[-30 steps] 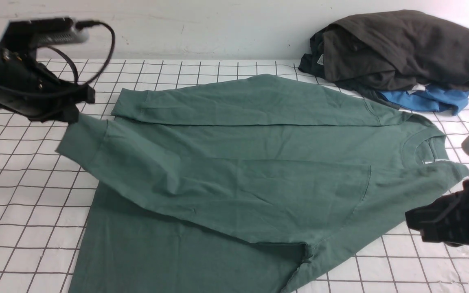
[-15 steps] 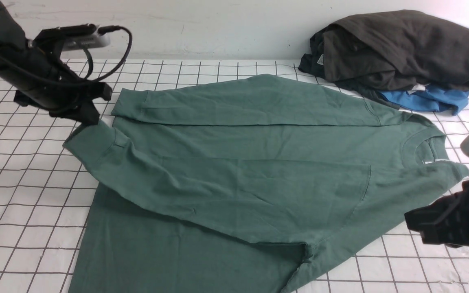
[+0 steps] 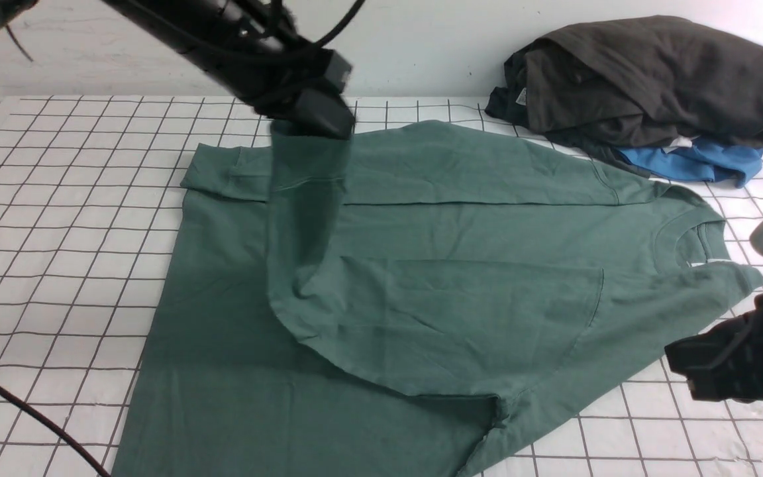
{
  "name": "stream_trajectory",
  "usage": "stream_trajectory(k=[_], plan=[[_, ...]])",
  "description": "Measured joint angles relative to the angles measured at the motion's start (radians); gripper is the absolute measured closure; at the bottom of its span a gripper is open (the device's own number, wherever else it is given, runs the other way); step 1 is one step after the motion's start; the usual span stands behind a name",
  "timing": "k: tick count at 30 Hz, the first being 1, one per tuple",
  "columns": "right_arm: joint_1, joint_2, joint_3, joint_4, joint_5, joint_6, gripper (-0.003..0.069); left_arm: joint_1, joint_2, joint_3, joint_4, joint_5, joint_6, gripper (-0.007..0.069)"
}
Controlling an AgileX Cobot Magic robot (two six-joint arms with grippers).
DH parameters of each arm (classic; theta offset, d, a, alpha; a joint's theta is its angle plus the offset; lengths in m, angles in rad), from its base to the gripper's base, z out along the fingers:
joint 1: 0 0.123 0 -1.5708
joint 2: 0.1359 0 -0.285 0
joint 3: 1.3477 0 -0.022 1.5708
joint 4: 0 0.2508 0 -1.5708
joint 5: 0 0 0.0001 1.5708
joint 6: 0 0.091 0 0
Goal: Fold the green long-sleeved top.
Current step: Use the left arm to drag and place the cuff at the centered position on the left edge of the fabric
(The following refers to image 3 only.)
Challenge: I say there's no dark green garment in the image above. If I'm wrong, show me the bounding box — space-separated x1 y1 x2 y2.
484 43 651 179

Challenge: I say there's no blue garment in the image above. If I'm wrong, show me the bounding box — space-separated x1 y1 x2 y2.
617 138 763 188

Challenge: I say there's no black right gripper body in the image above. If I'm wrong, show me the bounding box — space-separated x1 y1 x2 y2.
665 293 763 403

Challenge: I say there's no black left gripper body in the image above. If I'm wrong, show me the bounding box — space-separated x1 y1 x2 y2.
249 49 356 140

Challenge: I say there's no dark grey-brown garment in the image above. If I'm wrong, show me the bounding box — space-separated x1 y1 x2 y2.
527 15 763 148

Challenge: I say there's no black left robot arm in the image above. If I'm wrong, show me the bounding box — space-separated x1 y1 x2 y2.
108 1 363 140

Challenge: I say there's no green long-sleeve top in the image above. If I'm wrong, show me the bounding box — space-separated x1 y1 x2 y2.
112 121 763 476

